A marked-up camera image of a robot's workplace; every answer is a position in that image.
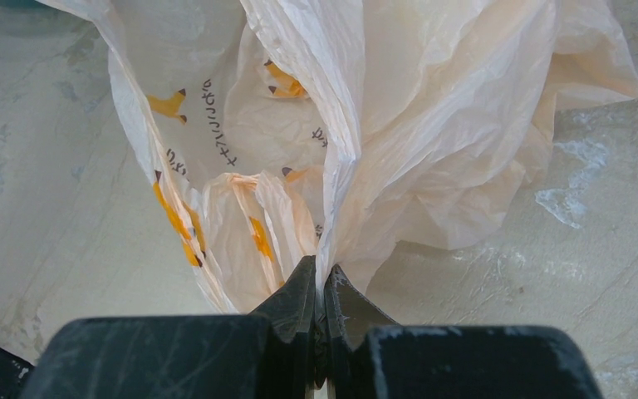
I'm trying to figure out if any orange plastic bag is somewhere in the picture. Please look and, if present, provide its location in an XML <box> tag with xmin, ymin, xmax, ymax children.
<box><xmin>52</xmin><ymin>1</ymin><xmax>638</xmax><ymax>313</ymax></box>

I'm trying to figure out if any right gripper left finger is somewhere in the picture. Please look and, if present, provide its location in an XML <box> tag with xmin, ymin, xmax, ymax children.
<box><xmin>250</xmin><ymin>255</ymin><xmax>317</xmax><ymax>398</ymax></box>

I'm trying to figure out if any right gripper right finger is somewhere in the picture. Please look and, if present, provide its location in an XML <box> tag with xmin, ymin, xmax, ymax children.
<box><xmin>323</xmin><ymin>265</ymin><xmax>397</xmax><ymax>398</ymax></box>

